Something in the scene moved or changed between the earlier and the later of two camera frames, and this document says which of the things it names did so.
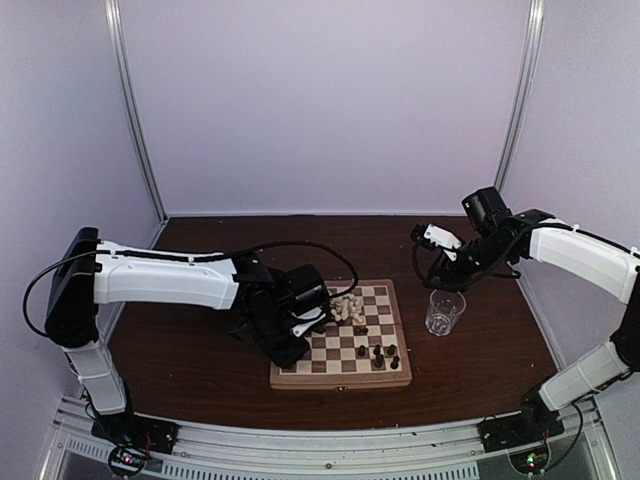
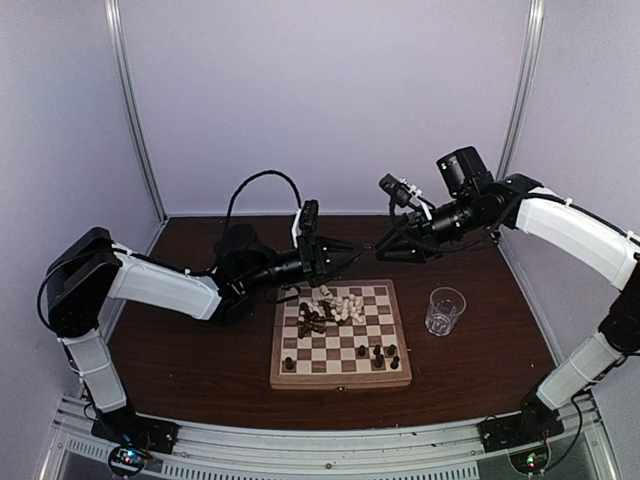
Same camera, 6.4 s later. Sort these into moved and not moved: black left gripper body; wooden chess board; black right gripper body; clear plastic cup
Moved: black left gripper body; black right gripper body
Not moved: clear plastic cup; wooden chess board
